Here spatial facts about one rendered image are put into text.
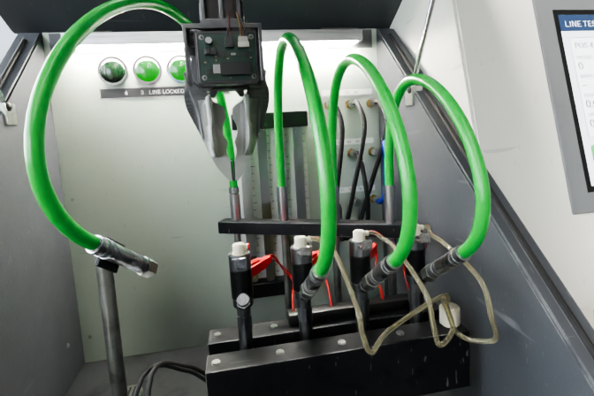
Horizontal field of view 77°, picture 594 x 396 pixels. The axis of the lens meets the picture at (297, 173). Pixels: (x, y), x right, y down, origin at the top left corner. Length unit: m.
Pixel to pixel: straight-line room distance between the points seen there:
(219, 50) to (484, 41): 0.43
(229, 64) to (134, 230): 0.50
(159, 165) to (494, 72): 0.60
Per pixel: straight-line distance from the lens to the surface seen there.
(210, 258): 0.79
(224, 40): 0.37
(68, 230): 0.38
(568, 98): 0.72
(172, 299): 0.83
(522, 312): 0.52
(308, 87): 0.36
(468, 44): 0.65
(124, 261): 0.43
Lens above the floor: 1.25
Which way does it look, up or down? 7 degrees down
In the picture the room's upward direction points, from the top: 3 degrees counter-clockwise
